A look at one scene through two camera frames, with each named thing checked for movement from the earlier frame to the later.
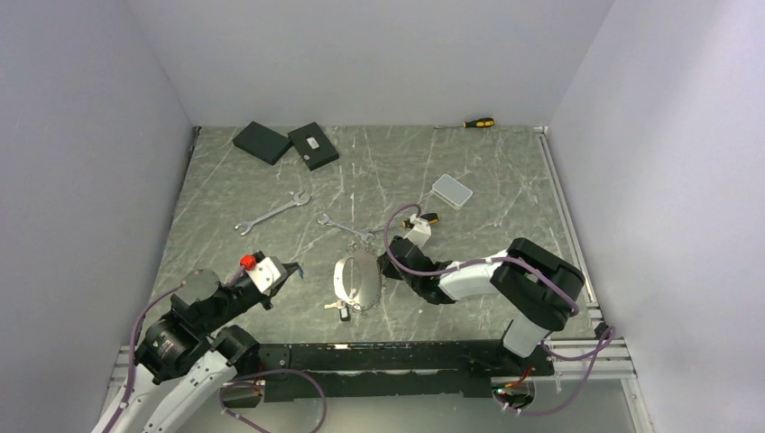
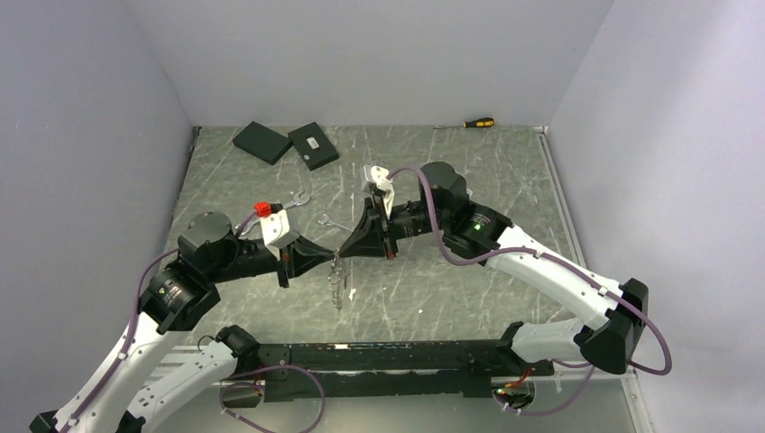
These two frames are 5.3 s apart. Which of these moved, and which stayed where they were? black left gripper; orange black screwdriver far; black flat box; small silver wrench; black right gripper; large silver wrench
Moved: black left gripper; black right gripper
Stayed: small silver wrench; large silver wrench; black flat box; orange black screwdriver far
